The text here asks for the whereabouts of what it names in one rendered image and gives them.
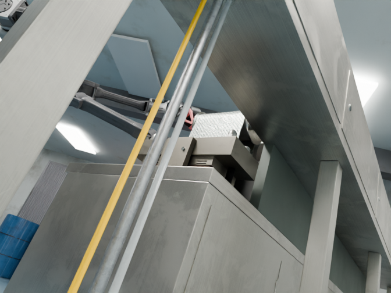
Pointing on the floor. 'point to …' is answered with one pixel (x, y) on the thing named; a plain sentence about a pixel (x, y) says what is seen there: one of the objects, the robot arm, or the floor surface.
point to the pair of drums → (14, 242)
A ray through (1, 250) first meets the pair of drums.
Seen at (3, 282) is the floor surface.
